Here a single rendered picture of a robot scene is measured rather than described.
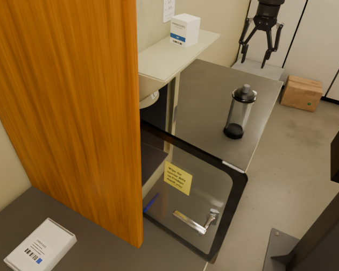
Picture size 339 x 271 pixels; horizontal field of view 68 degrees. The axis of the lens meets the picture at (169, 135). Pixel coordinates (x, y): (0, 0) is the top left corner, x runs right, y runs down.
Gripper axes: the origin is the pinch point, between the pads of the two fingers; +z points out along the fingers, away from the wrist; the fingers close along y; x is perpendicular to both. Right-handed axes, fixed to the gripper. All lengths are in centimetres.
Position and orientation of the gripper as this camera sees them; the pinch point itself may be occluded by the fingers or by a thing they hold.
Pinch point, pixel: (254, 58)
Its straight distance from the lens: 112.1
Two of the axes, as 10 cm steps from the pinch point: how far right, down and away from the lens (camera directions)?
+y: 8.7, 3.5, -3.4
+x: 4.8, -5.5, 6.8
